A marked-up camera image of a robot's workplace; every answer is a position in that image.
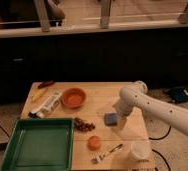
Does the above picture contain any blue sponge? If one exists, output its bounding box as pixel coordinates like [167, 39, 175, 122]
[104, 113, 117, 126]

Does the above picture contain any white plastic cup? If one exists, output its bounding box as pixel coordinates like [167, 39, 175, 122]
[130, 141, 150, 162]

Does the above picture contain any wooden table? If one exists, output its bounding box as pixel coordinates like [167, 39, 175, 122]
[21, 82, 155, 171]

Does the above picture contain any brown grape bunch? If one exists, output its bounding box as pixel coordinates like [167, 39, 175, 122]
[74, 117, 95, 132]

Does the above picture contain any black floor cable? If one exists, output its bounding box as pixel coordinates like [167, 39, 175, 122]
[148, 124, 173, 171]

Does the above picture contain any white tube with black cap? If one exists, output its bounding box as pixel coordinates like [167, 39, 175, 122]
[28, 91, 62, 118]

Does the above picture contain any green plastic tray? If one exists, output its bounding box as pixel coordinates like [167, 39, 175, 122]
[0, 118, 74, 171]

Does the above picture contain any white window rail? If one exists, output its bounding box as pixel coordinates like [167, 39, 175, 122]
[0, 20, 188, 38]

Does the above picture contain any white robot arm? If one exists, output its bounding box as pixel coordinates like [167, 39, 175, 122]
[115, 81, 188, 137]

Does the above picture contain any orange fruit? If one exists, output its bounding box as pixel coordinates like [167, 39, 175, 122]
[87, 136, 101, 151]

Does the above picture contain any dark red toy pepper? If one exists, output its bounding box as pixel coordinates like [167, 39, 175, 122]
[38, 81, 54, 89]

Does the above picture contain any orange bowl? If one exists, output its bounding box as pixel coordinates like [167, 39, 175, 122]
[61, 88, 86, 109]

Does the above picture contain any silver fork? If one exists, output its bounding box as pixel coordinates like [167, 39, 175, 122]
[91, 144, 123, 164]

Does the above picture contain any yellow banana toy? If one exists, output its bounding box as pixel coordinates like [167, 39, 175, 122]
[31, 89, 47, 102]

